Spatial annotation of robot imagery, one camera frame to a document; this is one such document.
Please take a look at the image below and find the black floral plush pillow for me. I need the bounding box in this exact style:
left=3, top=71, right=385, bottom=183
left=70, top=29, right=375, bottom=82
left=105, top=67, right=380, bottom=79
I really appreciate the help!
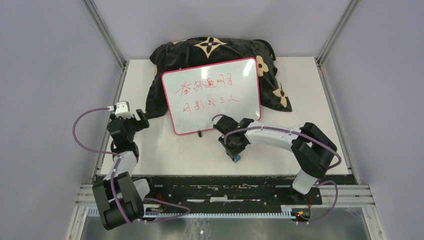
left=145, top=36, right=293, bottom=119

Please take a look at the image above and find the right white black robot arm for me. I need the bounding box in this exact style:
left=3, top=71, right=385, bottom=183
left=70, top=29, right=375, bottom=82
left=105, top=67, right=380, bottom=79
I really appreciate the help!
left=211, top=114, right=342, bottom=204

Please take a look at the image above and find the aluminium frame rail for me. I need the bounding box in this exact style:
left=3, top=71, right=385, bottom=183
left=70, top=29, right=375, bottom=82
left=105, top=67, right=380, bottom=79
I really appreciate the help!
left=75, top=184, right=376, bottom=208

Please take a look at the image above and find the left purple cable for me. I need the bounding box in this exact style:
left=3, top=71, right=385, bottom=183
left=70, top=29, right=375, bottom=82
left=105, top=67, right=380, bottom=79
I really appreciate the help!
left=72, top=105, right=191, bottom=225

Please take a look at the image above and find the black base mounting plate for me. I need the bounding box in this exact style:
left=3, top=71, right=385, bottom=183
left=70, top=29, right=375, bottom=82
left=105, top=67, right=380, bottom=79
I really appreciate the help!
left=145, top=175, right=323, bottom=214

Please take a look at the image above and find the pink framed whiteboard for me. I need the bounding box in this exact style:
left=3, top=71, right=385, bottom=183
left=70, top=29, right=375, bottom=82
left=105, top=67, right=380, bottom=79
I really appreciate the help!
left=161, top=57, right=262, bottom=135

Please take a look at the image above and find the purple cable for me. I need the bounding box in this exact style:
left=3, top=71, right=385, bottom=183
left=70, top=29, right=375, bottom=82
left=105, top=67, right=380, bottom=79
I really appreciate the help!
left=72, top=105, right=191, bottom=225
left=211, top=114, right=342, bottom=224

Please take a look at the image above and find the blue whiteboard eraser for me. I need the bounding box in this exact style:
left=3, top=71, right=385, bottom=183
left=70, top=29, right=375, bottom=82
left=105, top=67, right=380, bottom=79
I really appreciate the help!
left=232, top=155, right=241, bottom=163

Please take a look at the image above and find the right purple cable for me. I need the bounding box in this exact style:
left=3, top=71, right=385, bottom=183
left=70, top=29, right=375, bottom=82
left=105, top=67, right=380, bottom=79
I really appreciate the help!
left=211, top=114, right=342, bottom=224

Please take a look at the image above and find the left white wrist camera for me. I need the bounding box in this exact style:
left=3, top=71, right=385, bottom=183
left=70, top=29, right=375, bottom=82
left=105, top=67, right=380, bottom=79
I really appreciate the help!
left=114, top=101, right=132, bottom=119

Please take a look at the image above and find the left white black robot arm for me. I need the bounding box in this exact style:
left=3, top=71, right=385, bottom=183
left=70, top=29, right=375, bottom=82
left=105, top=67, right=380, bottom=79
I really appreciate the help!
left=92, top=109, right=158, bottom=230

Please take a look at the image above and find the grey slotted cable duct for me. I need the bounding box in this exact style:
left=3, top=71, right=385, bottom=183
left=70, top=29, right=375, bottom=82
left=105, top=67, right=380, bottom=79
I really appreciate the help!
left=86, top=206, right=296, bottom=220

